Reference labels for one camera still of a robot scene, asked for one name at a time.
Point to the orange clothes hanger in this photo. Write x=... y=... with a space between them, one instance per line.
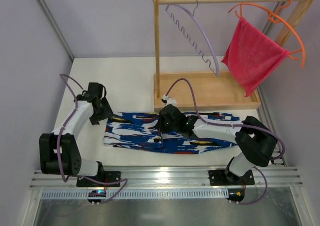
x=276 y=19

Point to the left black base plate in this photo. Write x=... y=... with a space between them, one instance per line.
x=106 y=179

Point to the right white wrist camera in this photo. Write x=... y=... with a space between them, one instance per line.
x=167 y=100

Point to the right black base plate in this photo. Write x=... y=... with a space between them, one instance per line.
x=218 y=177

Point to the slotted cable duct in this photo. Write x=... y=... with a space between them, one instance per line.
x=136 y=193

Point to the pink cloth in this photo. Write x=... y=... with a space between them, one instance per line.
x=251 y=56

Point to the aluminium mounting rail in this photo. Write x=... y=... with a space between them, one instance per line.
x=171 y=177

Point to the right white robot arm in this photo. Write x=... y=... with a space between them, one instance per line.
x=255 y=141

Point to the wooden clothes rack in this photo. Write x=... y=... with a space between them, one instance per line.
x=220 y=92

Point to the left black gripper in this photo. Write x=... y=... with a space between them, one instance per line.
x=100 y=116

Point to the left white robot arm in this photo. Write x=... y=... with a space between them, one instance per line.
x=59 y=153

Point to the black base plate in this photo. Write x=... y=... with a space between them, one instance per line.
x=106 y=179
x=218 y=177

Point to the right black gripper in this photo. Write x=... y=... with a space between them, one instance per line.
x=162 y=125

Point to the blue patterned trousers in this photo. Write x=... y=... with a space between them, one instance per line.
x=134 y=130

